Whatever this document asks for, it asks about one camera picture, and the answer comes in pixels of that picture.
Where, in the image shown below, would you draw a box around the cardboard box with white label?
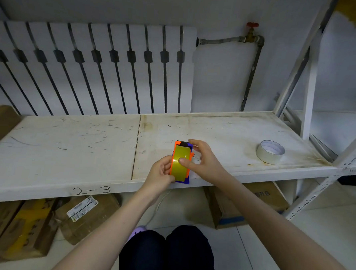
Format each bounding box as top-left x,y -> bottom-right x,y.
52,190 -> 122,248

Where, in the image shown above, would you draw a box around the person's right forearm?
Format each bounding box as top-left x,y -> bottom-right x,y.
208,171 -> 356,270

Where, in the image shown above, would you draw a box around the white slatted radiator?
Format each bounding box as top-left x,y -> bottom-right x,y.
0,15 -> 198,126

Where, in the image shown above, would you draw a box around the white tape roll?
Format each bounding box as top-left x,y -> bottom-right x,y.
255,140 -> 286,165

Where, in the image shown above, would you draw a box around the orange blue tape dispenser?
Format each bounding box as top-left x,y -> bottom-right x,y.
169,140 -> 195,185

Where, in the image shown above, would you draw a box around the person's right hand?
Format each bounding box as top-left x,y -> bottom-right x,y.
178,139 -> 230,187

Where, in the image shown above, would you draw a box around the metal pipe with red valve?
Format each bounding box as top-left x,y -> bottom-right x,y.
193,19 -> 266,113

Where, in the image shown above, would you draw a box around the white cable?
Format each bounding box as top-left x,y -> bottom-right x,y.
146,188 -> 173,230

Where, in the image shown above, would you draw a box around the white metal shelf rack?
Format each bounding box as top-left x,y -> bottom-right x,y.
0,0 -> 356,227
280,105 -> 356,169

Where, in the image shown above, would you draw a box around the purple shoe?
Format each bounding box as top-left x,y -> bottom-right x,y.
128,225 -> 147,242

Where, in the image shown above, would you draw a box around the black flat object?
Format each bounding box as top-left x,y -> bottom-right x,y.
337,174 -> 356,186

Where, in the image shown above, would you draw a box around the cardboard box with yellow tape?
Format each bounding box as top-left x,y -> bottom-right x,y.
0,195 -> 61,264

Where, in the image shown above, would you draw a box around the person's left hand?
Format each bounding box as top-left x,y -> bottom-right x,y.
139,154 -> 177,206

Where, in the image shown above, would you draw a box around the cardboard box with blue stripe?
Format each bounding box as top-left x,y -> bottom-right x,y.
201,177 -> 291,234

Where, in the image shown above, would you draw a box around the person's dark trouser legs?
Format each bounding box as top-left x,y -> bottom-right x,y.
118,221 -> 223,270

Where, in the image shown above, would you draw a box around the person's left forearm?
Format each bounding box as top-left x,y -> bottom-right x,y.
49,183 -> 161,270

